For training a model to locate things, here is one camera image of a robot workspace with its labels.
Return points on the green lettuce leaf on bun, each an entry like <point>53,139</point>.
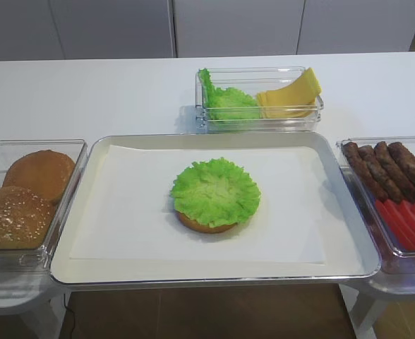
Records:
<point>216,192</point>

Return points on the green lettuce in container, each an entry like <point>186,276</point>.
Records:
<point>227,104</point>

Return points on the clear lettuce cheese container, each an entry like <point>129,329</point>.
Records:
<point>253,81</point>

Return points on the yellow cheese slices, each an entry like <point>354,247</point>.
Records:
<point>292,101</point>

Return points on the bottom burger bun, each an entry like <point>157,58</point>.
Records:
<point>201,228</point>

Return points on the white paper sheet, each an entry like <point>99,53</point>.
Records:
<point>130,213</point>

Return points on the brown meat patty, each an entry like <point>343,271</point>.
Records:
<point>404,159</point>
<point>351,152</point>
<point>379,174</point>
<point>398,185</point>

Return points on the plain bun half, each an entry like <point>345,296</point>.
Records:
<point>44,172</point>

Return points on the silver metal tray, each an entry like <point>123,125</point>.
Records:
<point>348,248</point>

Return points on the clear patty tomato container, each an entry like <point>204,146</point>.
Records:
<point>395,258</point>

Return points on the clear bun container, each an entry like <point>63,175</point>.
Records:
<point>39,259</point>

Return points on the sesame bun front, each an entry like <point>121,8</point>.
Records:
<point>25,218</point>

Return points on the red tomato slice front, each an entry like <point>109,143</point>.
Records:
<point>386,218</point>

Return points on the red tomato slice middle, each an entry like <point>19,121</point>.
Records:
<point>403,221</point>

